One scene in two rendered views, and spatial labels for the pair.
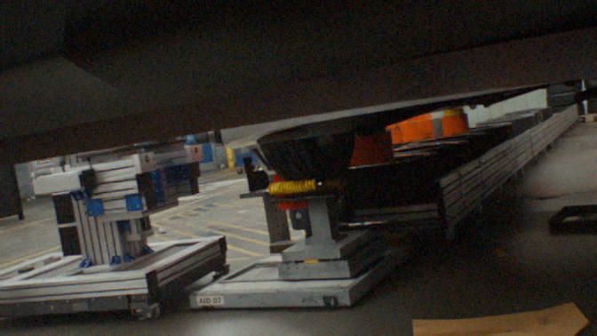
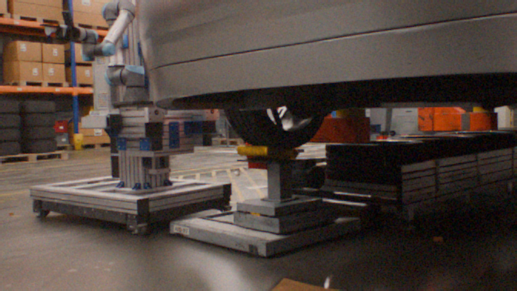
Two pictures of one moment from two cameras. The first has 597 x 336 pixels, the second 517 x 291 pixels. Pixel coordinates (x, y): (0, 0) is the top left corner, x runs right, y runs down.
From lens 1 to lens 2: 0.98 m
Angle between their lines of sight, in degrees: 19
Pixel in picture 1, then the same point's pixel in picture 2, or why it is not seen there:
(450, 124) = (478, 120)
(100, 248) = (130, 175)
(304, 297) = (237, 242)
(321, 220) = (275, 182)
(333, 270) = (268, 225)
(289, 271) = (240, 219)
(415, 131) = (445, 122)
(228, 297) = (191, 229)
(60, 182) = (95, 121)
